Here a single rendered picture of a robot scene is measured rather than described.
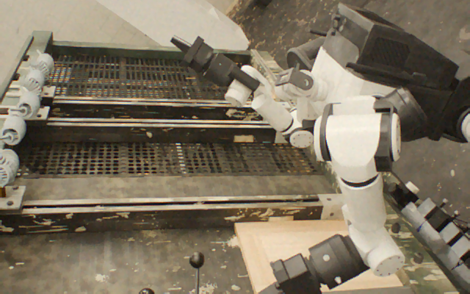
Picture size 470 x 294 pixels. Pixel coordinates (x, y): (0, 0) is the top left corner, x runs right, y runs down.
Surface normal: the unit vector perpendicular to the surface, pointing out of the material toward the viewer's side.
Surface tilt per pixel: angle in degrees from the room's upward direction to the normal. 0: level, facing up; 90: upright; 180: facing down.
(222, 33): 90
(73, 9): 90
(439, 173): 0
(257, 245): 58
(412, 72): 90
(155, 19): 90
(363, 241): 26
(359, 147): 45
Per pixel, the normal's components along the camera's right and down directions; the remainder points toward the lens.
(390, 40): 0.20, 0.47
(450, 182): -0.76, -0.48
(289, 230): 0.12, -0.88
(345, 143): -0.40, 0.00
